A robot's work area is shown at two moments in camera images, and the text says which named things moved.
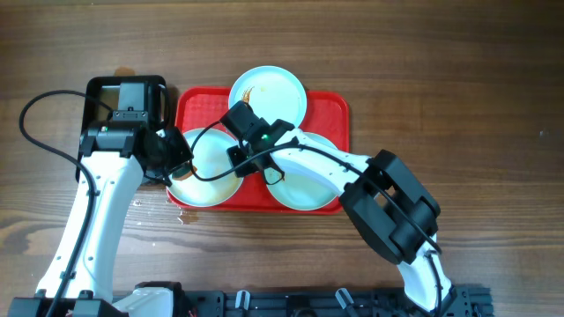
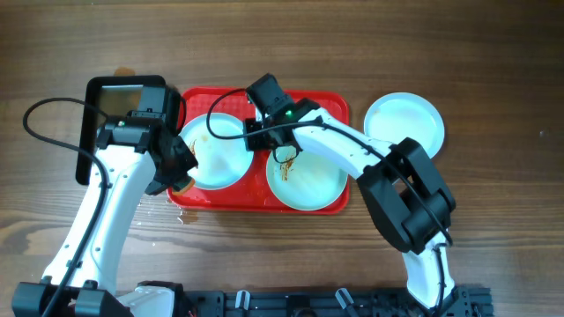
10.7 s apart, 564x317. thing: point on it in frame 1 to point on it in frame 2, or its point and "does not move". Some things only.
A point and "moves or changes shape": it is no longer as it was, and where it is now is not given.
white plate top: [273, 92] to [221, 163]
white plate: [211, 159] to [393, 117]
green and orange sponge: [183, 172] moves or changes shape
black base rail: [462, 301] does not move
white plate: [302, 191] does not move
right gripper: [235, 154] to [254, 142]
